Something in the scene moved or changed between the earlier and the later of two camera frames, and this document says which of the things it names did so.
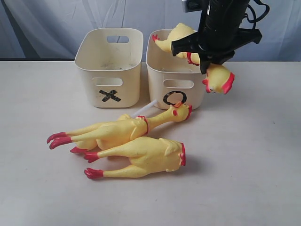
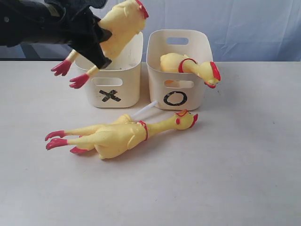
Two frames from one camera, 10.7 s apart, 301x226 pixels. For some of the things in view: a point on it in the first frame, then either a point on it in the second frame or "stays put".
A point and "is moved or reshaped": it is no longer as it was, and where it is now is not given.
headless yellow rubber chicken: x=147 y=154 to x=124 y=20
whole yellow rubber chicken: x=218 y=79 to x=208 y=70
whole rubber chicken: x=112 y=135 is moved or reshaped
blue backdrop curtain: x=47 y=30 stays put
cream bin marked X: x=112 y=58 stays put
